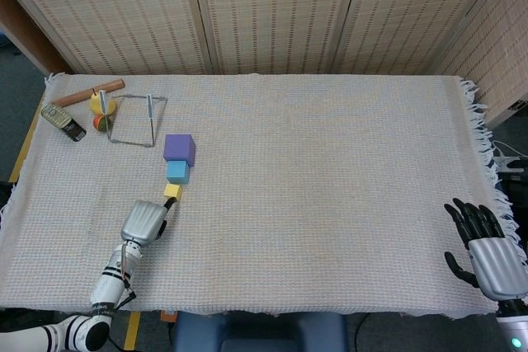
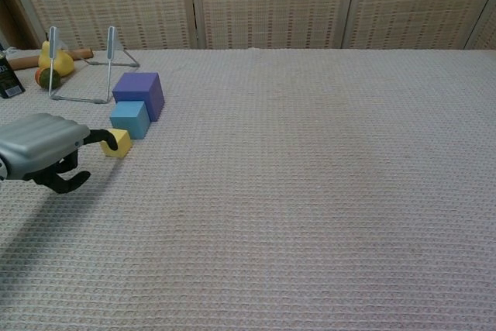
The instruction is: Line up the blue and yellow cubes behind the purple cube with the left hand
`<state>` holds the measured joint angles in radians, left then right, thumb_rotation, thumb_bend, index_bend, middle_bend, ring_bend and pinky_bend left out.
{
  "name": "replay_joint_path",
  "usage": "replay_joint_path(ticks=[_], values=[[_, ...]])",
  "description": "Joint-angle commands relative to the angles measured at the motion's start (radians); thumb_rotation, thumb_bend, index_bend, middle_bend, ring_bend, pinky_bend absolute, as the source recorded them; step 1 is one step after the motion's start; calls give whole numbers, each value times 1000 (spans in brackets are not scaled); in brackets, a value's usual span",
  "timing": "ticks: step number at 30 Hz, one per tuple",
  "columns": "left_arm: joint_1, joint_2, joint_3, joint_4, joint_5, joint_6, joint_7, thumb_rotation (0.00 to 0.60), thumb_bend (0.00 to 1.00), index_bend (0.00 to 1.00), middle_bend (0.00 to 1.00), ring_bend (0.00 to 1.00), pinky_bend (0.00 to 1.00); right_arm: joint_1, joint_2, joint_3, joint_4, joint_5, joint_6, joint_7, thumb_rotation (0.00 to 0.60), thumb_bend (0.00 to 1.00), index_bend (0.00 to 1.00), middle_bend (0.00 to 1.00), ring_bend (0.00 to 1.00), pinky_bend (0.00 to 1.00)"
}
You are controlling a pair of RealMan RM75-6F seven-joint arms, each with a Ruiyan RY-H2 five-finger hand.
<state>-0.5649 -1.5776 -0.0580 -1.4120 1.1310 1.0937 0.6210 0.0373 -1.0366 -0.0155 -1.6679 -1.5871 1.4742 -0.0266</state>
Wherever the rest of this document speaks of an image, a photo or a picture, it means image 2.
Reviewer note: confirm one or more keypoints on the large purple foam cube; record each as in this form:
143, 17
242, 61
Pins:
135, 85

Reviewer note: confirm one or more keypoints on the wooden rolling stick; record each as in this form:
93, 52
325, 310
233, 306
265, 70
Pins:
23, 63

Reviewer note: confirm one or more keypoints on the small yellow foam cube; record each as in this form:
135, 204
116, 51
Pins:
123, 145

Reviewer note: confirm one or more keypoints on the yellow toy pear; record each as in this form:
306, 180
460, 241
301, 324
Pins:
62, 63

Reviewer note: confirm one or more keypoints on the small orange green toy fruit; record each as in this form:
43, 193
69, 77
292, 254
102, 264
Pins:
44, 78

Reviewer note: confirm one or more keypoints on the black tin can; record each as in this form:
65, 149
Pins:
9, 81

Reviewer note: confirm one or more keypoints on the medium blue foam cube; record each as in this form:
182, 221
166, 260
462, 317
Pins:
126, 121

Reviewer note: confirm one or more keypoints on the brown wooden board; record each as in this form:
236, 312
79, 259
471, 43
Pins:
11, 23

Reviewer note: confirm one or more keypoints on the beige woven tablecloth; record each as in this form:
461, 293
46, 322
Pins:
294, 199

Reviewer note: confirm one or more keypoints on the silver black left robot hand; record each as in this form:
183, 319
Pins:
38, 141

